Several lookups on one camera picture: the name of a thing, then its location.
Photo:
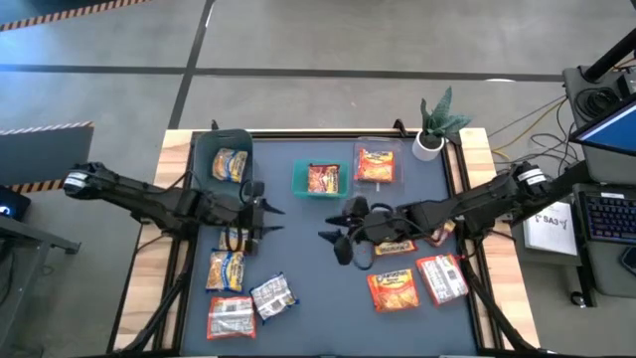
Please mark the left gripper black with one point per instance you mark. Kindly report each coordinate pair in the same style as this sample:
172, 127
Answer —
256, 219

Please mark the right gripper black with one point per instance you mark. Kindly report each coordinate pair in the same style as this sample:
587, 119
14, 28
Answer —
359, 224

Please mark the red Maruchan ramen pack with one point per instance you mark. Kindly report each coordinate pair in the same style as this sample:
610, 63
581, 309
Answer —
442, 234
323, 179
397, 247

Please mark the blue Maruchan ramen pack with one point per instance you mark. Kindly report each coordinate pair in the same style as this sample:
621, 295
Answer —
222, 238
229, 165
226, 271
273, 297

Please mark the orange Maruchan ramen pack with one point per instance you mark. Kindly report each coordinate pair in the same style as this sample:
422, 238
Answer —
392, 291
375, 165

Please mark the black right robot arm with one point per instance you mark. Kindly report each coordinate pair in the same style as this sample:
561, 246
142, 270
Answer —
477, 201

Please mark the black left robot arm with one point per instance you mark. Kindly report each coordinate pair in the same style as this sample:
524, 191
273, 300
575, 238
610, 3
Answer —
149, 199

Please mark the small turquoise plastic bin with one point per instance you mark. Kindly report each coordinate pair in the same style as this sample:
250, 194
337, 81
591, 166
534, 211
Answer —
298, 179

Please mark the clear plastic bin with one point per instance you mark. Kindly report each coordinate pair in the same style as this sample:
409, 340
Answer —
382, 191

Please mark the dark teal plastic bin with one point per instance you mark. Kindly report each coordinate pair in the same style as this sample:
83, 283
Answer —
206, 164

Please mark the blue-grey table mat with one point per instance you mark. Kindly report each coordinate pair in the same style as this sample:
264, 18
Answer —
318, 323

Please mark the red-orange edged ramen pack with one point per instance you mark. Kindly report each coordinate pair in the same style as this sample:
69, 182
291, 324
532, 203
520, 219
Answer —
231, 318
442, 278

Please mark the potted plant white pot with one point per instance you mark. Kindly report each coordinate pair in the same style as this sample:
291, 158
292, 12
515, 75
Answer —
427, 146

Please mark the white paper sign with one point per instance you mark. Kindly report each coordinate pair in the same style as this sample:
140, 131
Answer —
549, 226

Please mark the grey hazard-striped board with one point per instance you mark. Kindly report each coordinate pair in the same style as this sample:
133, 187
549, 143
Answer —
45, 154

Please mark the grey metal stand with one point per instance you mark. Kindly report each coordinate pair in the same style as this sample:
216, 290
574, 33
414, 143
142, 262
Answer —
30, 238

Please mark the black caster wheel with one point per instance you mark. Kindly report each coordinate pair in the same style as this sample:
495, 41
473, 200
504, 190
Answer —
578, 299

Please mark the black box with light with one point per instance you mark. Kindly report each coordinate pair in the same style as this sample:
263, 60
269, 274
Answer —
15, 201

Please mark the black keyboard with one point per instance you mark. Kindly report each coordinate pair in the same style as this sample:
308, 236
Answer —
608, 216

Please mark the computer monitor blue screen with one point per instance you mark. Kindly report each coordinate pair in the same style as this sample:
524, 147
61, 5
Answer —
613, 131

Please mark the black diagonal pole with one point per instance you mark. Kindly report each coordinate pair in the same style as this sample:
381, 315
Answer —
611, 59

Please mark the black aluminium table frame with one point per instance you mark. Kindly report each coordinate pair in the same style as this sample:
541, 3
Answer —
166, 304

